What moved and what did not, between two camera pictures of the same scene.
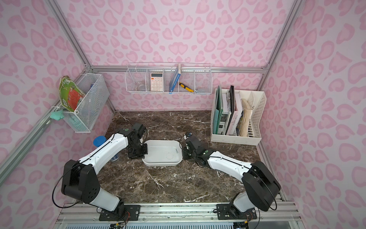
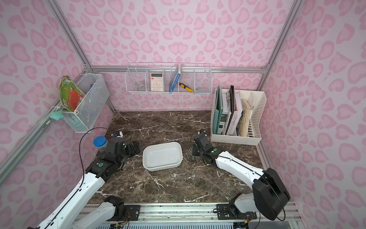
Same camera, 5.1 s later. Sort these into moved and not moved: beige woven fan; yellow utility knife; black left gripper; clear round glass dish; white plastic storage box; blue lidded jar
Moved: white plastic storage box; black left gripper
Not moved: clear round glass dish; beige woven fan; blue lidded jar; yellow utility knife
